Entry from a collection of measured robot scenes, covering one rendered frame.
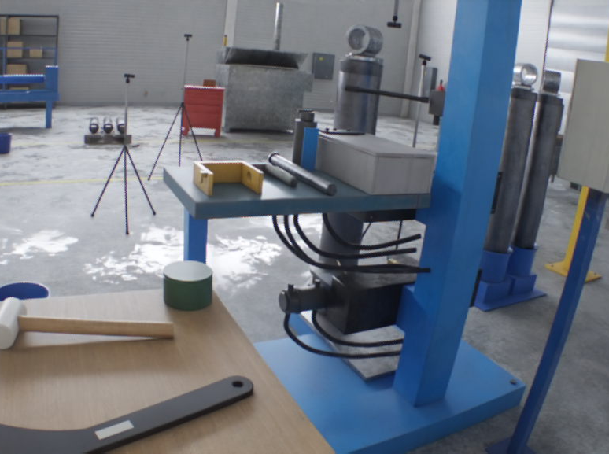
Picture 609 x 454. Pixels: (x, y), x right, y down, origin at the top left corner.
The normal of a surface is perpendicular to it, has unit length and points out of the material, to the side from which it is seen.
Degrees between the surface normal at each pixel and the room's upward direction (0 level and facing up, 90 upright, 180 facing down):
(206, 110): 90
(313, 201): 90
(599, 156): 90
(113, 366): 0
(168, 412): 0
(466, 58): 90
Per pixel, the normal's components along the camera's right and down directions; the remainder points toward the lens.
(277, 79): 0.37, 0.31
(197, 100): 0.13, 0.30
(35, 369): 0.10, -0.95
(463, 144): -0.88, 0.05
